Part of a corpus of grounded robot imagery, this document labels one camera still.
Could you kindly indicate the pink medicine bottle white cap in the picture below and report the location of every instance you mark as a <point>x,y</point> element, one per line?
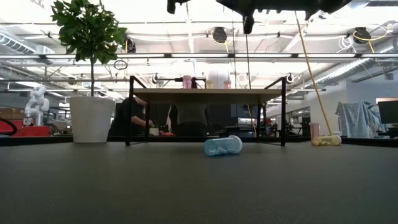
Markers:
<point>186,82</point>

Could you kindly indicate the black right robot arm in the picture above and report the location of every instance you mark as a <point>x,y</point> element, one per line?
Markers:
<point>280,4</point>

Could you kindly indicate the person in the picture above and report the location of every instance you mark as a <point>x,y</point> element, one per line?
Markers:
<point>189,119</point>
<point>126,118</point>

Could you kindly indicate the white round plant pot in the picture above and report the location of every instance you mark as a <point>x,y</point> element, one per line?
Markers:
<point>91,119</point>

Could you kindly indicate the green leafy potted tree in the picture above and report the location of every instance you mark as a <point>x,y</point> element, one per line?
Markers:
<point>90,31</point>

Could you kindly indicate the grey draped cloth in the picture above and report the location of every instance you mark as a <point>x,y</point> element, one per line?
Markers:
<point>357,121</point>

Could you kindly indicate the red storage box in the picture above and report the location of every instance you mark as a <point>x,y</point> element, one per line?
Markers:
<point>31,130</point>

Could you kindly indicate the brown cardboard box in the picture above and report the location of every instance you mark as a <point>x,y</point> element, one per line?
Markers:
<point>11,113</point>

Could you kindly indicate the black computer monitor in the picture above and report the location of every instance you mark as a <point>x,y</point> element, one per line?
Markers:
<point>388,112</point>

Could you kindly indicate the wooden shelf with black frame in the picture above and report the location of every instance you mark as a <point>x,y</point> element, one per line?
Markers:
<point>186,95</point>

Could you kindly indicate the silver ceiling air duct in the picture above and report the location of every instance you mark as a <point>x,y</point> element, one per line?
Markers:
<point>348,71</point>

